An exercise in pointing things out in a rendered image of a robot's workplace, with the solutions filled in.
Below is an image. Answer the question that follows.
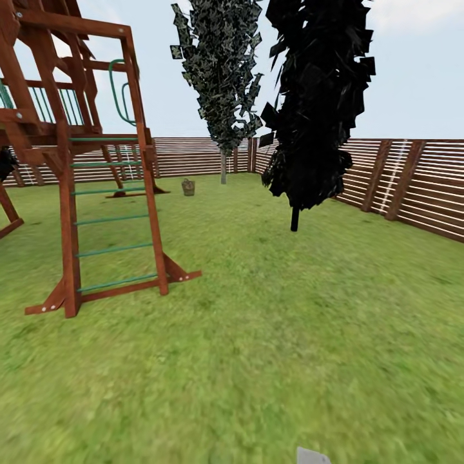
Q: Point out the wicker basket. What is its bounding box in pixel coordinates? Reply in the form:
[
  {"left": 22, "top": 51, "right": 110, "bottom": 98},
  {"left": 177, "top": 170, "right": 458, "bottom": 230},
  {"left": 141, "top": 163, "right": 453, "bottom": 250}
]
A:
[{"left": 182, "top": 180, "right": 195, "bottom": 196}]

